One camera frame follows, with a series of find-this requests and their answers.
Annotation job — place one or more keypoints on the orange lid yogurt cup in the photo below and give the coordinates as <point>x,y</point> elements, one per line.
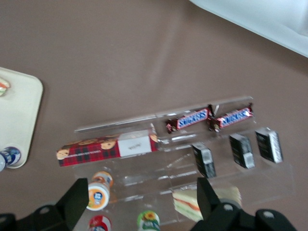
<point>98,195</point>

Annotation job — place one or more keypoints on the small black box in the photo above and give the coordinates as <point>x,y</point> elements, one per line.
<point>269,145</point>
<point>241,150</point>
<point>204,160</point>

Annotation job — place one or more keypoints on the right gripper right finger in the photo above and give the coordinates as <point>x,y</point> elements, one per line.
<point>223,216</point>

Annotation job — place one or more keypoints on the clear acrylic tiered stand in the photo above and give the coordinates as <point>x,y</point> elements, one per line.
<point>149,178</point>

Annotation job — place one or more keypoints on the blue lid yogurt cup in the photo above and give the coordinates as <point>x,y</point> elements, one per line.
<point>10,156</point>

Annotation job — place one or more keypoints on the snickers bar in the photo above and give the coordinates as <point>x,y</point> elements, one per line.
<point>192,119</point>
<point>232,118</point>

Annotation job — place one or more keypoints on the triangle sandwich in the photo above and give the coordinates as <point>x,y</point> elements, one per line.
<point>3,86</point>
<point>185,203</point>

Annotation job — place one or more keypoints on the red lid yogurt cup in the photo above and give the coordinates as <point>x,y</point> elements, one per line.
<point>99,223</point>

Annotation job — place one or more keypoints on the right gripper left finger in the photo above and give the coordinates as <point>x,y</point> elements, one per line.
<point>69,209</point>

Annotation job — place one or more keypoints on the beige plastic tray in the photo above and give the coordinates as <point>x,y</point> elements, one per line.
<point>16,115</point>

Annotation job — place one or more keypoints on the red plaid cookie box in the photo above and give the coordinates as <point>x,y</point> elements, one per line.
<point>96,150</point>

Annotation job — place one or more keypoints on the green lid yogurt cup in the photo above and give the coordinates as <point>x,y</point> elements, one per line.
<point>148,220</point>

